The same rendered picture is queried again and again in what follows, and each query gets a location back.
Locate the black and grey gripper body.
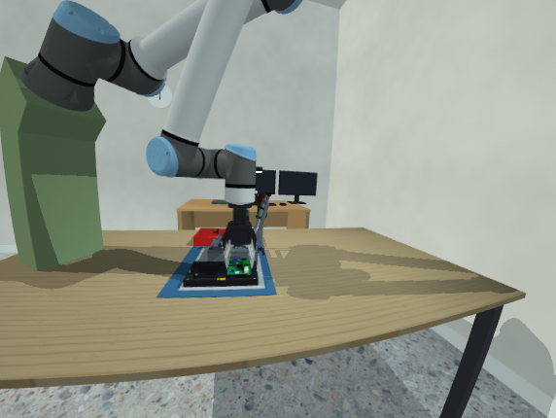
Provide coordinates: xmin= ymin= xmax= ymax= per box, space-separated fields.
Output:
xmin=226 ymin=203 xmax=252 ymax=245

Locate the red bin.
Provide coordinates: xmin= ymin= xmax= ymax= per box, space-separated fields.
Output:
xmin=193 ymin=228 xmax=226 ymax=246

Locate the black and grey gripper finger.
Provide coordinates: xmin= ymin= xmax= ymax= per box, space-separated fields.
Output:
xmin=223 ymin=232 xmax=233 ymax=269
xmin=246 ymin=228 xmax=257 ymax=269

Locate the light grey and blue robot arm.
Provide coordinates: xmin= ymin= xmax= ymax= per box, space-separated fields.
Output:
xmin=20 ymin=0 xmax=302 ymax=205

